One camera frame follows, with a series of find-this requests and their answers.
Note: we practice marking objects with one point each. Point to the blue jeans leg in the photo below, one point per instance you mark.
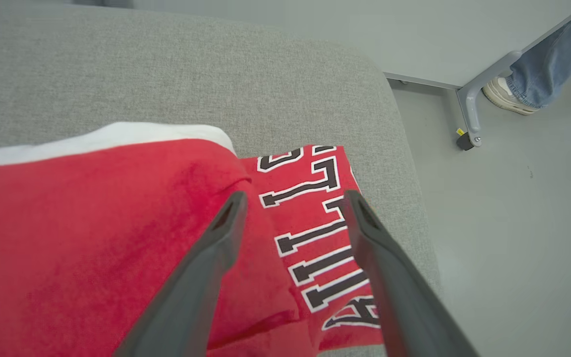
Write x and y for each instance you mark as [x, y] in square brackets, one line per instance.
[548, 64]

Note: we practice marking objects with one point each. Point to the red white lettered sports garment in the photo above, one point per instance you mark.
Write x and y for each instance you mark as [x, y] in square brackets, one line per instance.
[67, 248]

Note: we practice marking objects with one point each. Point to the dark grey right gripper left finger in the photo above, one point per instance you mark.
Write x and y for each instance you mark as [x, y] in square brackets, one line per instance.
[186, 307]

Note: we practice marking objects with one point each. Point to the white beige sneaker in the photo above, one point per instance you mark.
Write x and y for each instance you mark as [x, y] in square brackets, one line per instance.
[501, 94]

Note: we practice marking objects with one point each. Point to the black caster wheel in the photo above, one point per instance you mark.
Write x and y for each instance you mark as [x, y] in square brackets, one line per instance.
[464, 141]

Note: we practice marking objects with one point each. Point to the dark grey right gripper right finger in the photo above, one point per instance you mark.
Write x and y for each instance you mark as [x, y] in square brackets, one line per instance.
[407, 307]

